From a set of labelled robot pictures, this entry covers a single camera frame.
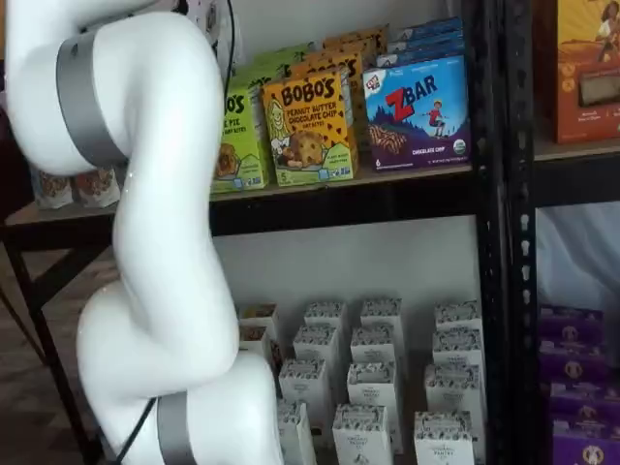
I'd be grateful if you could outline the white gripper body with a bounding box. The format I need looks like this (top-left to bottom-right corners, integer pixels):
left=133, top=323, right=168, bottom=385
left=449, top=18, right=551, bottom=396
left=186, top=0, right=233, bottom=49

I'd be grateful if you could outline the green Bobos apple pie box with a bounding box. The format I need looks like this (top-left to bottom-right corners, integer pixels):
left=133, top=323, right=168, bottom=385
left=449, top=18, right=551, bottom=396
left=232, top=67, right=292, bottom=96
left=210, top=86, right=271, bottom=191
left=239, top=52, right=311, bottom=74
left=254, top=42, right=319, bottom=62

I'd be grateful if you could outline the yellow Bobos peanut butter box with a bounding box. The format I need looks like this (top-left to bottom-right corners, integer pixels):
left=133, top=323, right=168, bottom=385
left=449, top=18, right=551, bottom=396
left=262, top=66, right=360, bottom=189
left=322, top=23, right=389, bottom=47
left=309, top=38, right=387, bottom=62
left=289, top=50, right=365, bottom=141

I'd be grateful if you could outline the blue purple ZBar box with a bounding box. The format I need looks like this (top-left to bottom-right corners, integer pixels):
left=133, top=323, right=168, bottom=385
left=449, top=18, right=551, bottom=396
left=361, top=52, right=472, bottom=171
left=389, top=16, right=463, bottom=34
left=386, top=28, right=465, bottom=47
left=376, top=41, right=466, bottom=67

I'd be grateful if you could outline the black metal shelf rack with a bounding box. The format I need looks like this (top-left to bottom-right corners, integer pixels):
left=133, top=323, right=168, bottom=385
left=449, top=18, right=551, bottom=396
left=0, top=0, right=510, bottom=465
left=503, top=0, right=620, bottom=465

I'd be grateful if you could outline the brown wooden shelf board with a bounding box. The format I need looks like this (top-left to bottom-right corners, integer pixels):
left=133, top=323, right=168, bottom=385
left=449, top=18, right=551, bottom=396
left=4, top=162, right=474, bottom=229

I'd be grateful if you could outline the orange snack box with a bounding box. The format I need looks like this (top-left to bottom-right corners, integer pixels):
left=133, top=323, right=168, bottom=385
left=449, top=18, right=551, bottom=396
left=550, top=0, right=620, bottom=145

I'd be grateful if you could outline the purple snack box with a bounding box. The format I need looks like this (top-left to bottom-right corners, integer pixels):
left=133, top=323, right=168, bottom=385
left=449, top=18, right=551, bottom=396
left=550, top=419, right=620, bottom=465
left=548, top=381, right=620, bottom=430
left=539, top=303, right=605, bottom=344
left=538, top=337, right=610, bottom=387

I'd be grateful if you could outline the granola bag red label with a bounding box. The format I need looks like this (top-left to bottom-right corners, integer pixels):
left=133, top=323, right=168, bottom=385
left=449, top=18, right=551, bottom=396
left=72, top=166, right=122, bottom=208

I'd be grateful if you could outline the granola bag orange label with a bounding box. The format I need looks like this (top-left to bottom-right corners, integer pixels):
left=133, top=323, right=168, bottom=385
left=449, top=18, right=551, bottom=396
left=32, top=169, right=75, bottom=210

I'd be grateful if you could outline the white patterned carton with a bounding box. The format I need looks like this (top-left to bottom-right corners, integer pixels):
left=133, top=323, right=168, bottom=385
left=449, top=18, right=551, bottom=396
left=413, top=410, right=475, bottom=465
left=349, top=325, right=394, bottom=367
left=359, top=296, right=404, bottom=333
left=423, top=362, right=481, bottom=416
left=292, top=324, right=341, bottom=364
left=433, top=299, right=483, bottom=334
left=431, top=327, right=484, bottom=368
left=303, top=301, right=349, bottom=335
left=274, top=399, right=317, bottom=465
left=278, top=357, right=327, bottom=408
left=331, top=403, right=392, bottom=465
left=346, top=360, right=398, bottom=411

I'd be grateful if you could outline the clear plastic sheet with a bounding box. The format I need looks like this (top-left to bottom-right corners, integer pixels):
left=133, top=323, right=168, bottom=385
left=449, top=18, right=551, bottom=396
left=535, top=205, right=620, bottom=311

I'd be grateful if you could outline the black cable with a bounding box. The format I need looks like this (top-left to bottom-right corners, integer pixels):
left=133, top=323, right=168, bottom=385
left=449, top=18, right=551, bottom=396
left=220, top=0, right=239, bottom=86
left=113, top=394, right=164, bottom=465

